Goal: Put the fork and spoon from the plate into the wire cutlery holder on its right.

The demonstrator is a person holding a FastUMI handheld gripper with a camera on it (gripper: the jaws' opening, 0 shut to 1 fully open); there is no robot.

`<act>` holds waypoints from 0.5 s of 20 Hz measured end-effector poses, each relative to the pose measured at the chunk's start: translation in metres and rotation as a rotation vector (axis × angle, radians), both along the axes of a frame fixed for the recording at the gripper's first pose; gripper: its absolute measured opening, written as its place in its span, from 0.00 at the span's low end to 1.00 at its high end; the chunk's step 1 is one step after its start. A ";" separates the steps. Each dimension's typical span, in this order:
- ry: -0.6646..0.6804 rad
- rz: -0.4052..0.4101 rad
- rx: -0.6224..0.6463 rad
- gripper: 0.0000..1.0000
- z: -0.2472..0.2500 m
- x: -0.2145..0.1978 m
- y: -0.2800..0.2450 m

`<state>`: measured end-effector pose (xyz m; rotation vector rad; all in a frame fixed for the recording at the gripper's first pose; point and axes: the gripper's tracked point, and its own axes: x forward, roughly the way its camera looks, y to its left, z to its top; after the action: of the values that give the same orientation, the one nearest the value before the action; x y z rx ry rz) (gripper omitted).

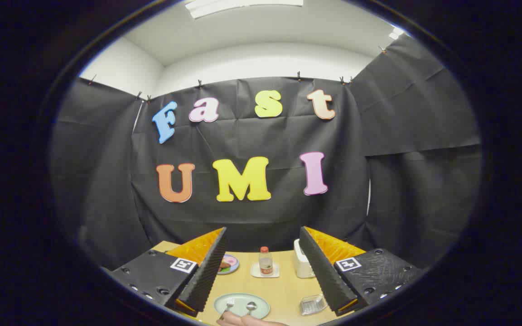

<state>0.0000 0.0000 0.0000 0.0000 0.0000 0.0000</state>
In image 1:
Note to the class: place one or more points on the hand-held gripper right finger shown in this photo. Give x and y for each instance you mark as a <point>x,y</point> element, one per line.
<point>322,271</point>

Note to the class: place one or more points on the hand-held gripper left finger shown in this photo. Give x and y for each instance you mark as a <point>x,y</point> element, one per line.
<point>206,271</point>

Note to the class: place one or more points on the white toaster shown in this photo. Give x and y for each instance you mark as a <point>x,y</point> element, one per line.
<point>302,265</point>

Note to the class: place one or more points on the colourful patterned plate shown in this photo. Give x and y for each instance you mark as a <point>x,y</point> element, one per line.
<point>230,265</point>

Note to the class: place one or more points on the white square coaster tray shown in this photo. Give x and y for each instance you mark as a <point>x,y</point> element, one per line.
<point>255,273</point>

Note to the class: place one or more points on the clear water bottle red cap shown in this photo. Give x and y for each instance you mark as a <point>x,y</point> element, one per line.
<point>265,262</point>

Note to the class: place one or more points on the light green plate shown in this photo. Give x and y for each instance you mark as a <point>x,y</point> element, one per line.
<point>261,304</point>

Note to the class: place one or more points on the row of cloth clips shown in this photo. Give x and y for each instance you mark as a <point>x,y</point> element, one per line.
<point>199,83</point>

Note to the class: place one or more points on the small ceiling light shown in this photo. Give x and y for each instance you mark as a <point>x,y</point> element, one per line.
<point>396,32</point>

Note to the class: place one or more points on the long ceiling light panel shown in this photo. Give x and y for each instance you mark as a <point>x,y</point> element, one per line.
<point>243,5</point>

